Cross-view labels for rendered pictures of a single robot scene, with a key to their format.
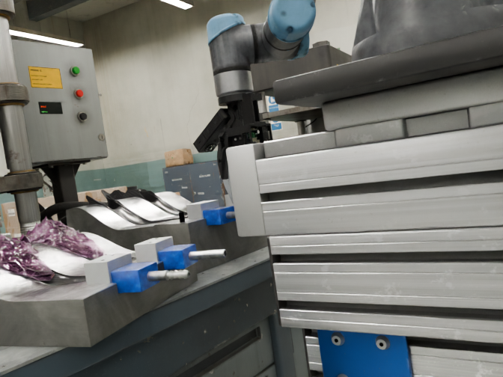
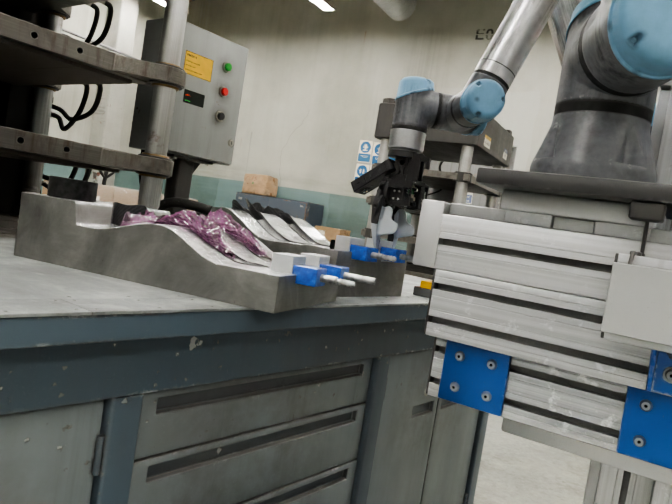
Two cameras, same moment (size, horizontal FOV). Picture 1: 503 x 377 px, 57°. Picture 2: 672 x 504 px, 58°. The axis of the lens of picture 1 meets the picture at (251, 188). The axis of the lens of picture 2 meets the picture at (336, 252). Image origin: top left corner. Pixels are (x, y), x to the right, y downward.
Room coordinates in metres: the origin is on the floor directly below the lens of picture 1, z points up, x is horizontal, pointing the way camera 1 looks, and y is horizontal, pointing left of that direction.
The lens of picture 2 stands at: (-0.36, 0.14, 0.95)
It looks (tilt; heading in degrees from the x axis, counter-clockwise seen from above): 3 degrees down; 359
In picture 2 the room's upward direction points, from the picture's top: 9 degrees clockwise
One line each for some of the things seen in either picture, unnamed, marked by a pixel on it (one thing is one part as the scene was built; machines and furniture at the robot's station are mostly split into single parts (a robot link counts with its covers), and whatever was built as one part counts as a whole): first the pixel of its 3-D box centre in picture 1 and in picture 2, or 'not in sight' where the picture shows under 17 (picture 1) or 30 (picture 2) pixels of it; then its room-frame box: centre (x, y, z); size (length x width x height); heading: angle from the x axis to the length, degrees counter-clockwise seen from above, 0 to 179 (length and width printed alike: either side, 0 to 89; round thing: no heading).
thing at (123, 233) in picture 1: (152, 225); (285, 246); (1.05, 0.23, 0.87); 0.50 x 0.26 x 0.14; 52
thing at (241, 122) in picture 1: (242, 126); (403, 181); (0.93, 0.00, 1.05); 0.09 x 0.08 x 0.12; 52
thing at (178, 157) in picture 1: (178, 157); (260, 185); (8.32, 1.20, 1.26); 0.42 x 0.33 x 0.29; 61
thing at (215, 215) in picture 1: (223, 215); (367, 254); (0.83, 0.06, 0.89); 0.13 x 0.05 x 0.05; 52
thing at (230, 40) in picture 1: (230, 46); (414, 106); (0.93, 0.00, 1.21); 0.09 x 0.08 x 0.11; 95
